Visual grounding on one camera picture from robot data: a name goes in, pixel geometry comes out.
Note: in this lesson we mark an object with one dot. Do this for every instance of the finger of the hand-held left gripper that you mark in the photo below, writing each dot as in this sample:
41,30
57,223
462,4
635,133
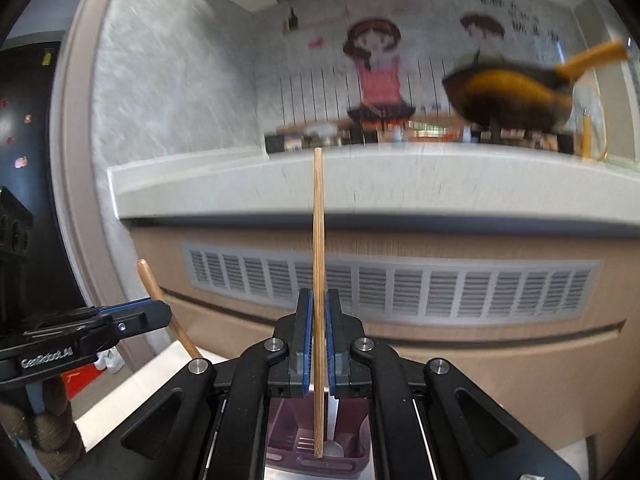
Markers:
142,316

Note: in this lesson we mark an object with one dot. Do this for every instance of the white stone countertop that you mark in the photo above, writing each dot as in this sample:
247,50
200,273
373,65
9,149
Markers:
400,185

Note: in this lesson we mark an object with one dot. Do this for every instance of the black panel with stickers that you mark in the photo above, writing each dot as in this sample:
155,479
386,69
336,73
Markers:
30,135

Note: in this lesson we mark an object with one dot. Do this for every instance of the white tablecloth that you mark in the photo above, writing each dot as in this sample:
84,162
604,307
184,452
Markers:
140,395

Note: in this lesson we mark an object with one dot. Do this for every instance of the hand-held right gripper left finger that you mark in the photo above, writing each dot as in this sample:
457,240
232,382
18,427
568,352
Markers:
306,340

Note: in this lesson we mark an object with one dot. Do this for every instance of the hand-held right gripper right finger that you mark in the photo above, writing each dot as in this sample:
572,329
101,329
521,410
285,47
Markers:
332,340

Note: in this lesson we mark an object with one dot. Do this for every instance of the wooden chopstick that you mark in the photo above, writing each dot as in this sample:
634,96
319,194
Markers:
150,280
318,235

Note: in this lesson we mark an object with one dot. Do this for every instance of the red floor mat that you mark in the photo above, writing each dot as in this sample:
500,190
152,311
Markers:
82,380

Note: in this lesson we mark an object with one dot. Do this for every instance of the long white vent grille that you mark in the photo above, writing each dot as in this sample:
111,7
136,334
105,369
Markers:
425,290

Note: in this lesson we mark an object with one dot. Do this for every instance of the wooden cabinet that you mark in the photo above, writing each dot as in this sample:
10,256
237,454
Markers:
500,360

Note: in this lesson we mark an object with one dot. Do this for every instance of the white sneaker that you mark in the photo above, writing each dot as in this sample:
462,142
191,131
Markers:
109,360

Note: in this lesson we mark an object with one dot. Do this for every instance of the clear glass container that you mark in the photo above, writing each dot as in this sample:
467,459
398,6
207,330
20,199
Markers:
592,125

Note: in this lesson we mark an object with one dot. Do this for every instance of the cartoon wall poster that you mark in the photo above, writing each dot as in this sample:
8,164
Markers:
380,75

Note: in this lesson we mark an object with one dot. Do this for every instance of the row of small colourful things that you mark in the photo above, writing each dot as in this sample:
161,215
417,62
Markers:
350,136

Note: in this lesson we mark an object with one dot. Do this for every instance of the purple plastic utensil holder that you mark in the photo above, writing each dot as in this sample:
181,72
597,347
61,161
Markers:
352,422

